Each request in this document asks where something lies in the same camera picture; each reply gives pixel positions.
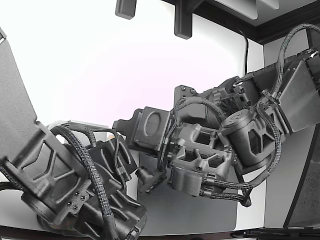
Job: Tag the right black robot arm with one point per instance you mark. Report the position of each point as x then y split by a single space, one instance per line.
245 140

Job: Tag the tan 3M tape liner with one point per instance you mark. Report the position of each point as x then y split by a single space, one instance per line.
110 137

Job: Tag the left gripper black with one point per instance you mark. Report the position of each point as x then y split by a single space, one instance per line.
103 162

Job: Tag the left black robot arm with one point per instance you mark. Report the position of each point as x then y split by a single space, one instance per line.
20 100

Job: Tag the dark textured side panel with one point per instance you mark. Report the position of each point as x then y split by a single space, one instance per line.
307 187

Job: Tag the gray flat mat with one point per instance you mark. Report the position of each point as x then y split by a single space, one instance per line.
200 215

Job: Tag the short dark gray block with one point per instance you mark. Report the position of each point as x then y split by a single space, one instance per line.
125 8

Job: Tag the black enclosure frame moulding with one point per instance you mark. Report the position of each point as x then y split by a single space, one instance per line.
250 30

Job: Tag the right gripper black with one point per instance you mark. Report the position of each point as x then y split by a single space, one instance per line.
152 125

